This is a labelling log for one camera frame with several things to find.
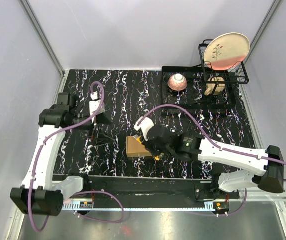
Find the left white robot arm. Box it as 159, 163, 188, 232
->
10, 92, 110, 216

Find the yellow black utility knife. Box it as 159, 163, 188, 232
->
133, 135, 164, 161

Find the brown cardboard express box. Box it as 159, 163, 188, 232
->
126, 136, 145, 158

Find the cream pink plate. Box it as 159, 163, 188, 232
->
203, 32, 250, 71

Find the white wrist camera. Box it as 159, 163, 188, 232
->
89, 92, 105, 116
134, 117, 154, 141

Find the aluminium frame rail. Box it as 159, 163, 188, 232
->
18, 0, 65, 77

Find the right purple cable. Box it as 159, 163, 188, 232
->
137, 104, 286, 217

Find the black wire dish rack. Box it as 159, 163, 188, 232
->
161, 39, 249, 110

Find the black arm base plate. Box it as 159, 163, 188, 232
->
75, 174, 240, 200

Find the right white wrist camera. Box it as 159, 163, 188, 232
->
134, 117, 154, 141

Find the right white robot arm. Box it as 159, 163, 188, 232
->
134, 125, 284, 198

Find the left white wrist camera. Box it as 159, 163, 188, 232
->
89, 92, 105, 116

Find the pink patterned bowl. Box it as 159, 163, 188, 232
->
167, 73, 187, 92

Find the beige ceramic mug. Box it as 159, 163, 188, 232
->
204, 76, 225, 96

